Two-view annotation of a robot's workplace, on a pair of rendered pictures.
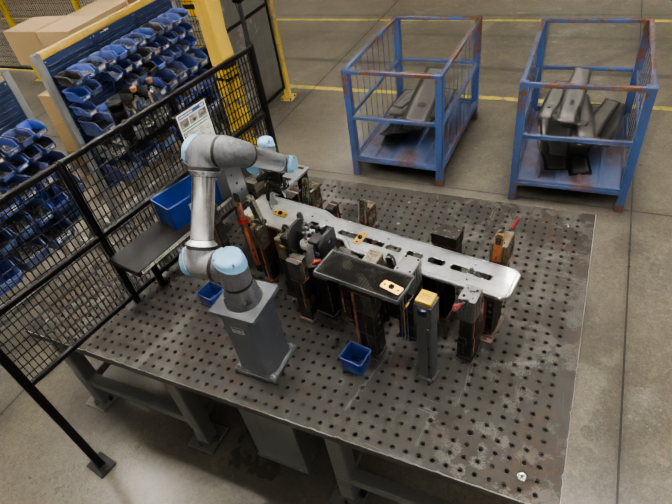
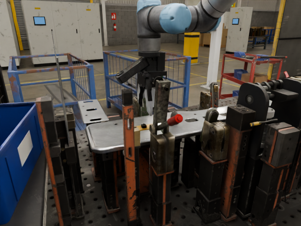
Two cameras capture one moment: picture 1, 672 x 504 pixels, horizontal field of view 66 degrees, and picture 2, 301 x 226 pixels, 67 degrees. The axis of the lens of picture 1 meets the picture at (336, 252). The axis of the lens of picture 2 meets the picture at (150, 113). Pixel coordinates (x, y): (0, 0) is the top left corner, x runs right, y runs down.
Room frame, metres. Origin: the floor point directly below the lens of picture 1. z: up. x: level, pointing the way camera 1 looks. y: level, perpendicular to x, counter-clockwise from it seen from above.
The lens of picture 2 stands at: (1.71, 0.90, 1.36)
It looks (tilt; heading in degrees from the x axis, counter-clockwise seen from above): 22 degrees down; 299
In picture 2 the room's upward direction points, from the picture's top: straight up
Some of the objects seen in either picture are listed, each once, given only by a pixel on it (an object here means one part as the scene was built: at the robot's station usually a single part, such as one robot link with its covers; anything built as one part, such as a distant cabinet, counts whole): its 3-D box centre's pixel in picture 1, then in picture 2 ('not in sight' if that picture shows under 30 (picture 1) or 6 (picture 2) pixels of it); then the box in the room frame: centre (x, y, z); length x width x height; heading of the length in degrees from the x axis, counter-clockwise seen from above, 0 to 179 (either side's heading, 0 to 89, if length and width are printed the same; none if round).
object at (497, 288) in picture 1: (364, 238); (245, 110); (1.80, -0.14, 1.00); 1.38 x 0.22 x 0.02; 50
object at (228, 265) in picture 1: (230, 267); not in sight; (1.46, 0.40, 1.27); 0.13 x 0.12 x 0.14; 63
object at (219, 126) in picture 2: (290, 264); (211, 173); (1.84, 0.23, 0.88); 0.11 x 0.09 x 0.37; 140
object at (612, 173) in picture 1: (579, 109); (143, 85); (3.45, -2.03, 0.47); 1.20 x 0.80 x 0.95; 150
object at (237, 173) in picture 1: (234, 173); (61, 89); (2.28, 0.43, 1.17); 0.12 x 0.01 x 0.34; 140
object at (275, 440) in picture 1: (283, 404); not in sight; (1.45, 0.39, 0.33); 0.31 x 0.31 x 0.66; 59
